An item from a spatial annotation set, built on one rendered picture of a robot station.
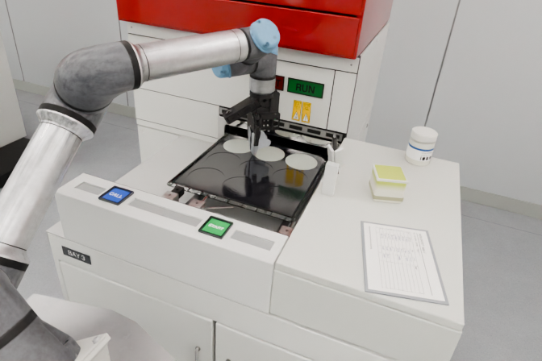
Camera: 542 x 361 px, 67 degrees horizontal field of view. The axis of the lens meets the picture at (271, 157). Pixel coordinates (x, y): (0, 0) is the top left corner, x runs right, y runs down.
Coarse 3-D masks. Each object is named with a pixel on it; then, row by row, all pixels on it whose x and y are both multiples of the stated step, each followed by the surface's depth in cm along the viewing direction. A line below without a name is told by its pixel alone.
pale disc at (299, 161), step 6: (288, 156) 130; (294, 156) 130; (300, 156) 130; (306, 156) 131; (288, 162) 127; (294, 162) 127; (300, 162) 127; (306, 162) 128; (312, 162) 128; (300, 168) 124; (306, 168) 124
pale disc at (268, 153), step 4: (264, 148) 134; (268, 148) 134; (272, 148) 134; (276, 148) 134; (256, 152) 131; (260, 152) 131; (264, 152) 131; (268, 152) 131; (272, 152) 132; (276, 152) 132; (280, 152) 132; (256, 156) 129; (260, 156) 129; (264, 156) 129; (268, 156) 129; (272, 156) 129; (276, 156) 129; (280, 156) 130; (268, 160) 127; (272, 160) 127; (276, 160) 127
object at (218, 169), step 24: (192, 168) 119; (216, 168) 120; (240, 168) 122; (264, 168) 122; (288, 168) 123; (312, 168) 124; (216, 192) 110; (240, 192) 111; (264, 192) 112; (288, 192) 112
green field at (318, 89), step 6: (294, 84) 129; (300, 84) 128; (306, 84) 127; (312, 84) 126; (288, 90) 130; (294, 90) 130; (300, 90) 129; (306, 90) 128; (312, 90) 127; (318, 90) 127; (318, 96) 127
